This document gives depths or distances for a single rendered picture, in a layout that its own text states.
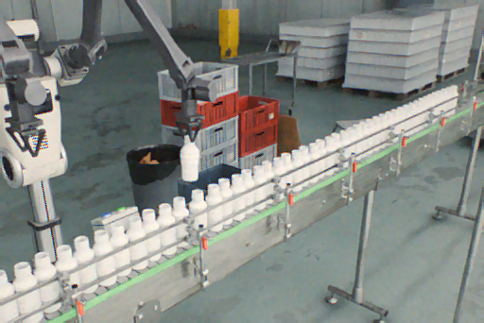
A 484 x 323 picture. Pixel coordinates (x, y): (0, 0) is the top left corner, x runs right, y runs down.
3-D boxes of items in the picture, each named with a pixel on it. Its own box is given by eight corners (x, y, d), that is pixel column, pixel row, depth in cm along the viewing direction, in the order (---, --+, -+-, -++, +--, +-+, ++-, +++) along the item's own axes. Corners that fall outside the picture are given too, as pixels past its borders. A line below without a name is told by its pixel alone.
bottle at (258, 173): (253, 212, 185) (254, 171, 178) (247, 205, 190) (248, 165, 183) (267, 209, 187) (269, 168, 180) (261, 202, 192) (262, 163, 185)
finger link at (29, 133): (26, 161, 128) (21, 127, 125) (14, 156, 133) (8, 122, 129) (50, 156, 133) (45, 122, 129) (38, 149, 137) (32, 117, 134)
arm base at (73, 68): (56, 47, 186) (68, 76, 187) (63, 38, 180) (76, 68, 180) (77, 44, 192) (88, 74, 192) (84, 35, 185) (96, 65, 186)
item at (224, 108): (196, 131, 397) (195, 105, 388) (160, 124, 421) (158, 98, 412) (239, 115, 439) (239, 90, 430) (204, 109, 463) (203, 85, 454)
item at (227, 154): (197, 182, 414) (196, 158, 405) (163, 172, 439) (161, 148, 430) (239, 161, 456) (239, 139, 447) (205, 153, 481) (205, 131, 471)
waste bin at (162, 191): (157, 250, 356) (151, 169, 330) (121, 230, 386) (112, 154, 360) (202, 229, 384) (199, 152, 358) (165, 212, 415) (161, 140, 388)
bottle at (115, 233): (123, 264, 154) (118, 218, 147) (135, 271, 150) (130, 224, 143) (108, 273, 150) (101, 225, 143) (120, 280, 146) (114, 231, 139)
